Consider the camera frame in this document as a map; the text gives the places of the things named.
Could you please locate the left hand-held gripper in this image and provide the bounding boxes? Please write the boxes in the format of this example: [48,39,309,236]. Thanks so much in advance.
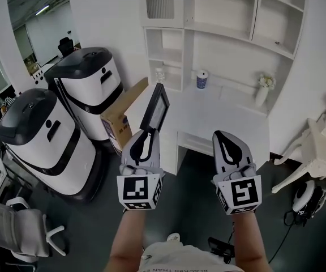
[117,129,166,211]

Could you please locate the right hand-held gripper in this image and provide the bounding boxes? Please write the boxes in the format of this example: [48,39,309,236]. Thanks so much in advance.
[212,130,263,216]

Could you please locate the black picture frame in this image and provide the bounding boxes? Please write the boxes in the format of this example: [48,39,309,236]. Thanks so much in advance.
[139,83,171,133]

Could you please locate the white shelf unit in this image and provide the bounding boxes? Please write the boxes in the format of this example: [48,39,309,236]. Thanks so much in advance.
[136,0,307,96]

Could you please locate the person's right forearm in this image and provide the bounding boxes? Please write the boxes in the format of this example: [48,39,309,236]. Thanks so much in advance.
[232,210,269,272]

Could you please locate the person's left forearm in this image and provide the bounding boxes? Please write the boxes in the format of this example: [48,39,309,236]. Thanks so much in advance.
[109,208,150,272]

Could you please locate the black device on floor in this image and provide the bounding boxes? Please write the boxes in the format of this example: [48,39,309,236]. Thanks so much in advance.
[207,236,235,260]

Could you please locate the spare hand-held gripper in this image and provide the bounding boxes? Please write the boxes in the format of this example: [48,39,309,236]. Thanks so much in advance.
[291,179,326,219]

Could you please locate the person's white shirt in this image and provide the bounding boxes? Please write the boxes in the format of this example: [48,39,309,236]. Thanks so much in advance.
[140,241,246,272]

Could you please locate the brown cardboard box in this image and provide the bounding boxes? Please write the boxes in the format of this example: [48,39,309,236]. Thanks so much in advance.
[100,76,149,157]

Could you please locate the white ornate side table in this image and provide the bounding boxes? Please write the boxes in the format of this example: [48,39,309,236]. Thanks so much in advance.
[271,117,326,194]

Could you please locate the white desk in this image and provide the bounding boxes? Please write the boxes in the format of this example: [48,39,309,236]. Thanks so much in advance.
[123,83,270,176]

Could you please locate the white vase with flowers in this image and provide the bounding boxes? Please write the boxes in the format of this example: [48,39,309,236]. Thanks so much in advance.
[254,73,277,108]

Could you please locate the white and black service robot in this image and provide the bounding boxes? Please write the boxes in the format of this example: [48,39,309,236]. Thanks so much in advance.
[0,88,106,204]
[44,46,125,142]

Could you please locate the blue patterned white canister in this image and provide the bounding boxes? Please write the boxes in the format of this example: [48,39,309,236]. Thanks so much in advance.
[196,69,209,90]

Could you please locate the white office chair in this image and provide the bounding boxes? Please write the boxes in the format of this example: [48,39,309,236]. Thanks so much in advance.
[0,193,67,264]

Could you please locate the black office chair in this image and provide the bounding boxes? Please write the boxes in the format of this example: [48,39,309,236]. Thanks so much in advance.
[58,37,76,58]

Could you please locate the black cable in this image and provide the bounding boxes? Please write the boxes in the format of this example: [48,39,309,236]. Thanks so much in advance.
[267,210,308,256]

